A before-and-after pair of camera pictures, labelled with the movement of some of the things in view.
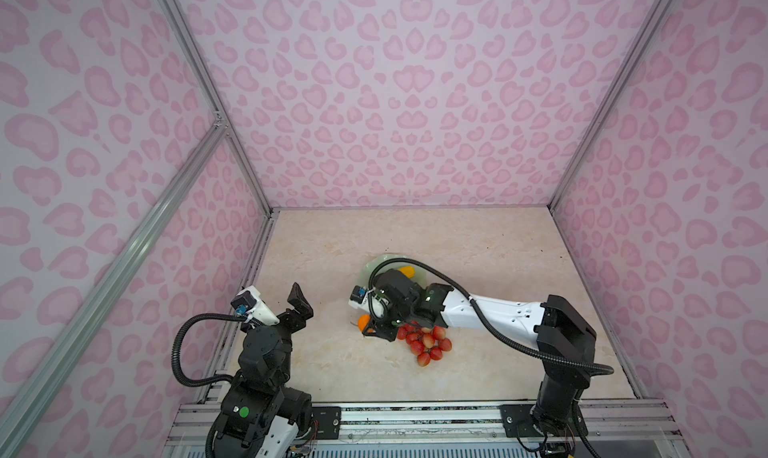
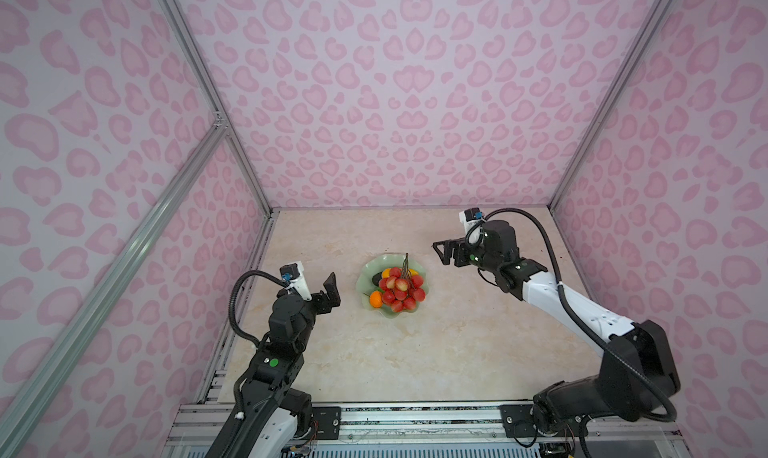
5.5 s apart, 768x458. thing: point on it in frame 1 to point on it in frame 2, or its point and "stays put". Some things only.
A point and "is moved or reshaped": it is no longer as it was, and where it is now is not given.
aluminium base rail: x=452 y=429 stays put
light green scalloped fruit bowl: x=418 y=276 stays put
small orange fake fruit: x=362 y=322 is moved or reshaped
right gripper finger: x=386 y=329 to x=462 y=255
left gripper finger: x=299 y=302 to x=332 y=290
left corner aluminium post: x=171 y=4 stays put
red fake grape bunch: x=425 y=343 is moved or reshaped
